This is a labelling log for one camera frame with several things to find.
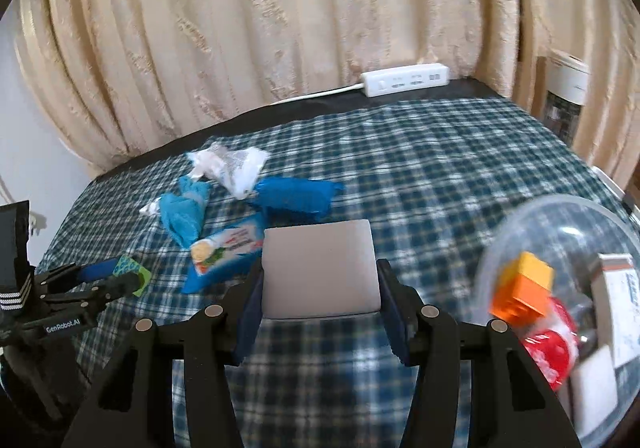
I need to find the white power strip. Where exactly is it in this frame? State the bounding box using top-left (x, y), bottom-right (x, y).
top-left (361, 63), bottom-right (449, 97)

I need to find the orange toy block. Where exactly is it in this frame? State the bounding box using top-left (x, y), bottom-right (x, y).
top-left (489, 251), bottom-right (556, 327)

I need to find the green patterned packet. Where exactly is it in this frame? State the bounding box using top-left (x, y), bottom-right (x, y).
top-left (111, 254), bottom-right (152, 298)

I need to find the clear plastic bowl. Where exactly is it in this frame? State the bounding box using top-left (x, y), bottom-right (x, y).
top-left (472, 194), bottom-right (640, 448)

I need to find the dark blue plastic bag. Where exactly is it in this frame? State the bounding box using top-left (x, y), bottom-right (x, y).
top-left (247, 176), bottom-right (345, 221)

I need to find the blue printed snack packet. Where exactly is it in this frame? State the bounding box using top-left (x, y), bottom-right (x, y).
top-left (181, 214), bottom-right (266, 294)

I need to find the white printed plastic bag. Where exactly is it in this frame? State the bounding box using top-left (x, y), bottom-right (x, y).
top-left (220, 148), bottom-right (271, 201)

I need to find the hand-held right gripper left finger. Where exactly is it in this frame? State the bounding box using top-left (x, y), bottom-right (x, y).
top-left (60, 258), bottom-right (266, 448)

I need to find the white medicine box orange stripe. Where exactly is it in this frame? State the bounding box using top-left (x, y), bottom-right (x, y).
top-left (590, 253), bottom-right (640, 369)

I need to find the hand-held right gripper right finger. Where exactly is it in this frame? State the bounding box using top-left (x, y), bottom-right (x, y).
top-left (375, 258), bottom-right (583, 448)

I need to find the white power strip cable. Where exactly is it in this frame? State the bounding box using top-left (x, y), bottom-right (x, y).
top-left (272, 83), bottom-right (366, 105)

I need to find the light blue plastic bag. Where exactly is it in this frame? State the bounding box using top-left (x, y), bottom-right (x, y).
top-left (140, 175), bottom-right (210, 249)

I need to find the beige embossed curtain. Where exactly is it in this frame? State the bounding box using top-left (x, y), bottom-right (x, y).
top-left (12, 0), bottom-right (640, 179)

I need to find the red snack packet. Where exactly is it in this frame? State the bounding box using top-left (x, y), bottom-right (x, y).
top-left (520, 295), bottom-right (581, 391)

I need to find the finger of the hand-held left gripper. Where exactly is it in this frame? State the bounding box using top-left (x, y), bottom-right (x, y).
top-left (42, 273), bottom-right (143, 316)
top-left (35, 257), bottom-right (121, 289)

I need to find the white sponge block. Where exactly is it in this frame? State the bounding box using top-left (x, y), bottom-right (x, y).
top-left (570, 345), bottom-right (619, 434)
top-left (261, 219), bottom-right (382, 320)

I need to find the blue plaid tablecloth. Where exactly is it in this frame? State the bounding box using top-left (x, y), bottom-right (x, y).
top-left (37, 95), bottom-right (638, 448)

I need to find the white tower fan heater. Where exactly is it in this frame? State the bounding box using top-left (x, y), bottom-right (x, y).
top-left (542, 53), bottom-right (591, 146)

